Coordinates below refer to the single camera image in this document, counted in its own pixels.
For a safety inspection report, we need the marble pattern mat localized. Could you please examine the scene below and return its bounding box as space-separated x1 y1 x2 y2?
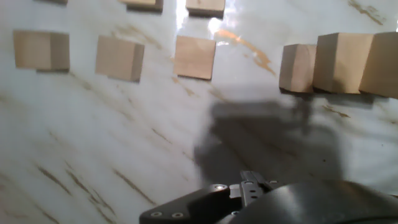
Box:
0 0 398 224

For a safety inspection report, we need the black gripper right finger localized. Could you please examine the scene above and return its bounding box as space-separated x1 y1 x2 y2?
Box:
239 170 279 207

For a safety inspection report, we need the large wooden cube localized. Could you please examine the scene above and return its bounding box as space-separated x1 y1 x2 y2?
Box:
95 35 146 83
312 32 374 95
12 30 71 73
359 30 398 100
185 0 226 19
279 43 318 94
118 0 164 13
173 34 218 81

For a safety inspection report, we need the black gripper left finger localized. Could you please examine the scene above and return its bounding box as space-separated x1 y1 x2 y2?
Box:
139 184 243 224

